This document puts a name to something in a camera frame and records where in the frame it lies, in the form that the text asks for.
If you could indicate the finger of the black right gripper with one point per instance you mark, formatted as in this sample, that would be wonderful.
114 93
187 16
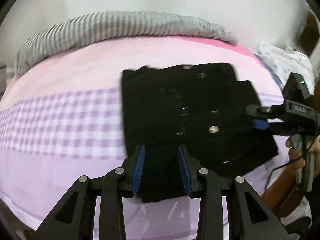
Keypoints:
258 111
263 125

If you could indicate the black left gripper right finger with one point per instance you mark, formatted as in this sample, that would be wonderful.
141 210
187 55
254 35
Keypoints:
248 216

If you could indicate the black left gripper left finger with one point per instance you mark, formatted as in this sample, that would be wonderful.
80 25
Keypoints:
73 215

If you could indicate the black pants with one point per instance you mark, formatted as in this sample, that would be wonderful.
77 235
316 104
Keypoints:
202 107

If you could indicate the person right hand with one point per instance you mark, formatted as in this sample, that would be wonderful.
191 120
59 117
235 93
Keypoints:
297 154

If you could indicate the white polka dot cloth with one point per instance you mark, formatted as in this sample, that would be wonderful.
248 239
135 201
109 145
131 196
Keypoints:
285 61

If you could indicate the brown wooden furniture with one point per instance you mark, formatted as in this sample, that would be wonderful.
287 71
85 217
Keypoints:
309 35

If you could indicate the pink purple checkered bedsheet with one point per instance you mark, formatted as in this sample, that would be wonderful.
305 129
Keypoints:
62 119

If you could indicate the grey white striped blanket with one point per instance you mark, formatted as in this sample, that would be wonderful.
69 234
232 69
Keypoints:
82 31

